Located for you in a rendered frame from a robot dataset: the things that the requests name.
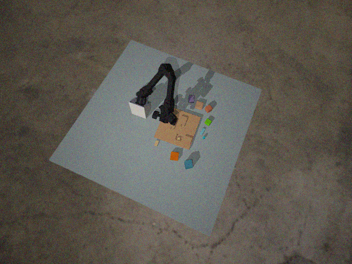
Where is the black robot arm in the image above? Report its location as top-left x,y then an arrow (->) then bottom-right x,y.
135,64 -> 177,124

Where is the tan wooden puzzle board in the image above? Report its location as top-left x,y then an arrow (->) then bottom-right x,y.
154,108 -> 201,150

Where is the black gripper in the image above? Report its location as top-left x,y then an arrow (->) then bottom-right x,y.
152,111 -> 177,125

